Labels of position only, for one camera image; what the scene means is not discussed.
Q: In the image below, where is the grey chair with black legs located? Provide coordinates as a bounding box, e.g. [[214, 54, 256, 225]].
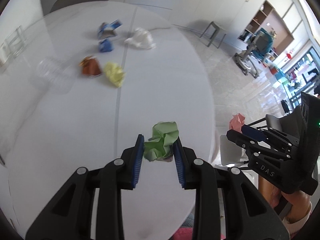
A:
[[248, 113, 300, 138]]

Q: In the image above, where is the small blue crumpled wrapper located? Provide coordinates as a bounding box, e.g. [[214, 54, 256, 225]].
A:
[[98, 38, 114, 53]]

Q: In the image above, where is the person's right hand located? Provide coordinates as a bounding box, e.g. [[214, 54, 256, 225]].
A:
[[260, 174, 313, 230]]

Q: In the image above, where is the clear crushed plastic bottle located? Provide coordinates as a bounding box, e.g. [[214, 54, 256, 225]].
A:
[[35, 57, 76, 94]]

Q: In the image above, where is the crumpled white tissue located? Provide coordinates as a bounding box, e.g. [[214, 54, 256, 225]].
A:
[[124, 28, 156, 50]]

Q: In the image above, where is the grey metal stool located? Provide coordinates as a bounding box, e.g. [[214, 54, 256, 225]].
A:
[[200, 21, 228, 49]]

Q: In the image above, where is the pink white trash bin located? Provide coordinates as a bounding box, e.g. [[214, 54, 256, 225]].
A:
[[211, 127, 248, 167]]

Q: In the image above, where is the pink paper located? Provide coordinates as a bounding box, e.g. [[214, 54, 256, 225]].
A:
[[229, 113, 245, 133]]

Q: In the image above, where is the blue white crushed carton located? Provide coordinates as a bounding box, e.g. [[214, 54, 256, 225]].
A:
[[98, 20, 123, 40]]

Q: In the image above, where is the crumpled yellow paper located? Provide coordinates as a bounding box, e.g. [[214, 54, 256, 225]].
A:
[[104, 62, 126, 88]]

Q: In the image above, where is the grey blue exercise machine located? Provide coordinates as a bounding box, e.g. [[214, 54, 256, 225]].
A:
[[234, 28, 277, 79]]

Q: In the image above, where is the clear glass cup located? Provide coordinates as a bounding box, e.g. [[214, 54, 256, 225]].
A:
[[1, 25, 26, 64]]

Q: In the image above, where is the green paper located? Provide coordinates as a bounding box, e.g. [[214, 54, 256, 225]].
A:
[[143, 122, 179, 162]]

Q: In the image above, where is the brown foil snack wrapper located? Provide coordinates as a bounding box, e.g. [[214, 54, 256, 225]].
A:
[[79, 55, 102, 77]]

